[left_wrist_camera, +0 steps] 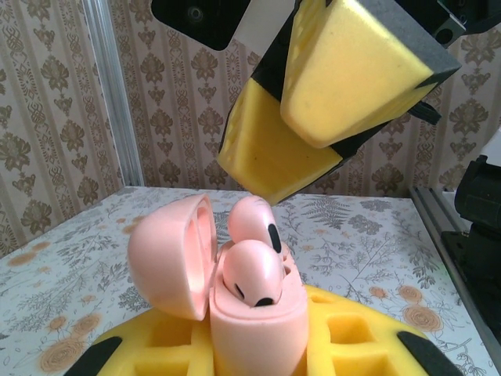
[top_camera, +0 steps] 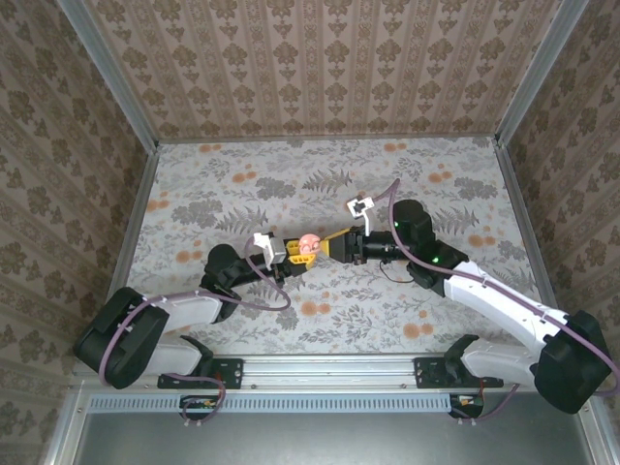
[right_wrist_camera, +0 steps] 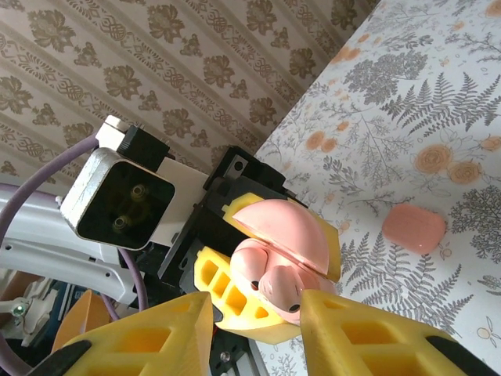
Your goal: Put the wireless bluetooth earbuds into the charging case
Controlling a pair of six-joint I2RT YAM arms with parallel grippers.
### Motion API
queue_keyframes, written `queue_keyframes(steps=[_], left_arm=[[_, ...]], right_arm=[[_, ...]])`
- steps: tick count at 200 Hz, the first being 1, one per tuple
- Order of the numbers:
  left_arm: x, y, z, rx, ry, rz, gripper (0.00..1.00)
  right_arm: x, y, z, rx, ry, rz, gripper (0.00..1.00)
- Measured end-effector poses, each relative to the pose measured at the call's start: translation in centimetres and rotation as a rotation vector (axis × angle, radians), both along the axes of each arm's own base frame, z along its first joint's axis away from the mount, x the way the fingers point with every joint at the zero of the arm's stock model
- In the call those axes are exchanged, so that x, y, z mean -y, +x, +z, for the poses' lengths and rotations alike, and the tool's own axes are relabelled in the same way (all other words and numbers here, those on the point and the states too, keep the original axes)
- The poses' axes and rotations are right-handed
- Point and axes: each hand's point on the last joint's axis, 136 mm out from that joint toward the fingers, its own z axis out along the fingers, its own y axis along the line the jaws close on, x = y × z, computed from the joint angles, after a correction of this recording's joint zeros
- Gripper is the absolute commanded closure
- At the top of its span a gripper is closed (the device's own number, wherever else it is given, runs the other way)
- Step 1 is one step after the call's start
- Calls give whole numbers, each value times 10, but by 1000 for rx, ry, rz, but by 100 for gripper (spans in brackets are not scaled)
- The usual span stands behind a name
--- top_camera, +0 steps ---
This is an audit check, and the pink soft toy object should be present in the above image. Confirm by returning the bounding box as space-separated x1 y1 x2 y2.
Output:
298 232 324 258

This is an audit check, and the floral patterned table cover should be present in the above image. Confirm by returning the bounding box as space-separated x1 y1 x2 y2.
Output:
104 138 571 357

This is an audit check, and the small black connector module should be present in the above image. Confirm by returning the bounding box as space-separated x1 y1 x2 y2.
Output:
179 394 222 420
449 392 485 419

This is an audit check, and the grey metal sheet panel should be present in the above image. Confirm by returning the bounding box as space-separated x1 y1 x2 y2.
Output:
72 391 606 465

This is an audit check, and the thin black wire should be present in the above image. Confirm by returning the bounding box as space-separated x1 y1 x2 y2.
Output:
380 259 413 285

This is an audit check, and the aluminium table side rail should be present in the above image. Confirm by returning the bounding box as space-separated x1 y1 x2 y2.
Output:
104 144 160 296
493 139 563 316

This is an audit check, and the aluminium table back rail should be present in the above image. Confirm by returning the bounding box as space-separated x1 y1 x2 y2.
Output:
157 134 500 145

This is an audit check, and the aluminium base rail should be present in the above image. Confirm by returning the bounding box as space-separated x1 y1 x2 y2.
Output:
72 354 539 391

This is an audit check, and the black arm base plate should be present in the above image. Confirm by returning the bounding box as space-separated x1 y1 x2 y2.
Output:
157 356 244 390
414 356 505 390

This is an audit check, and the grey slotted cable duct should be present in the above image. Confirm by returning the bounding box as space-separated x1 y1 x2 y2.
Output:
89 392 454 414

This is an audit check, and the aluminium frame post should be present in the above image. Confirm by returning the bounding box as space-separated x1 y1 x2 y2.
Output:
494 0 591 144
56 0 160 152

